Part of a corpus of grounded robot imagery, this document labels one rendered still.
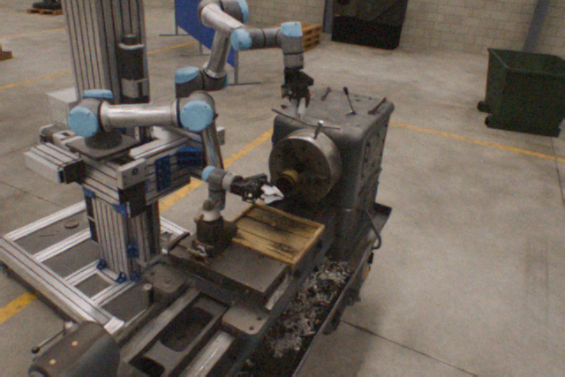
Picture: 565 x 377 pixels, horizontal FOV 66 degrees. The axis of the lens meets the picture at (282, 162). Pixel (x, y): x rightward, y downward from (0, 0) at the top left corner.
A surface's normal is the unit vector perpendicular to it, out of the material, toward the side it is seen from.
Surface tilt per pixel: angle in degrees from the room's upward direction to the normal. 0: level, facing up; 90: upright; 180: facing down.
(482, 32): 90
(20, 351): 0
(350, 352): 0
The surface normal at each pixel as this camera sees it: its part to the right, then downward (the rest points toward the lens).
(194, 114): 0.19, 0.43
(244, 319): 0.07, -0.89
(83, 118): -0.07, 0.45
